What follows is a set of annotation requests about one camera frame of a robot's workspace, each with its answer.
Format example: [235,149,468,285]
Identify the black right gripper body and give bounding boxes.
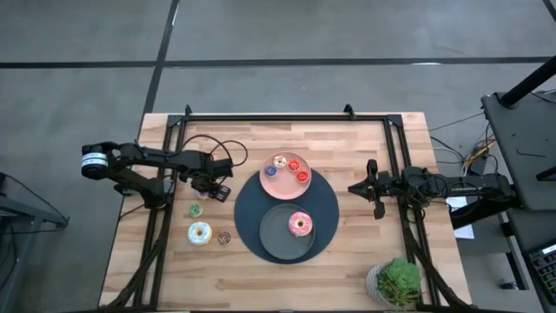
[366,159,405,221]

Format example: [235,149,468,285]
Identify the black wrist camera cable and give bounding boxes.
[175,133,249,169]

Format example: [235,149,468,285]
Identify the grey round plate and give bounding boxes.
[259,203,317,261]

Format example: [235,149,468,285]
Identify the backlit keyboard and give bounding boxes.
[527,243,556,301]

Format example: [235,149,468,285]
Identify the large pink-iced donut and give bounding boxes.
[288,211,314,238]

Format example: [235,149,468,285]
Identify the pink round plate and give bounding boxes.
[259,150,313,201]

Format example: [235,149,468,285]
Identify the black power adapter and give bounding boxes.
[471,156,490,175]

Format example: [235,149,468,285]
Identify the white paper sheet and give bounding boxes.
[446,195,476,241]

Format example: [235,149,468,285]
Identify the grey metal stand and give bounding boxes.
[0,171,70,313]

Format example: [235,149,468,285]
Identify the potted green succulent plant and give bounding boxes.
[365,256,423,310]

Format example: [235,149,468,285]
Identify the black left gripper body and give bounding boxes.
[187,161,232,203]

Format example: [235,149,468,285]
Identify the yellow cable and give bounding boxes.
[462,138,496,169]

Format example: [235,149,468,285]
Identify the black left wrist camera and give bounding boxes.
[209,157,235,178]

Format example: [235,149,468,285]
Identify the black cart top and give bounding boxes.
[480,90,556,212]

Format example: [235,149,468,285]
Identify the black pole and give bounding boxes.
[498,55,556,109]

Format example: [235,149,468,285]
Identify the black side table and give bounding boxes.
[506,207,556,253]

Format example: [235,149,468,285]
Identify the black aluminium table frame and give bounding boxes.
[100,103,477,313]

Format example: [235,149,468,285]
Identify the round dark woven placemat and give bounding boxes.
[234,168,341,265]

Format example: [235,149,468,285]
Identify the large white-iced blue-drizzle donut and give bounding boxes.
[187,221,214,247]

